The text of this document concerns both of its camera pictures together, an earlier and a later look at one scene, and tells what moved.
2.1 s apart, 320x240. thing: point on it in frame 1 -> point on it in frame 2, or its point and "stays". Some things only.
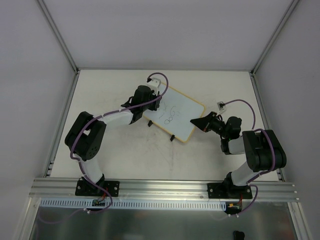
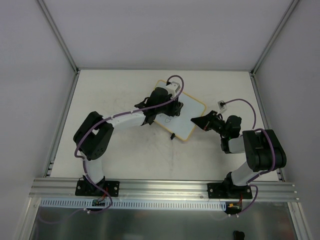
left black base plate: x=84 y=188 stays
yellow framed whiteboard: x=174 y=116 stays
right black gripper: x=210 y=122 stays
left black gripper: x=155 y=104 -> x=172 y=108
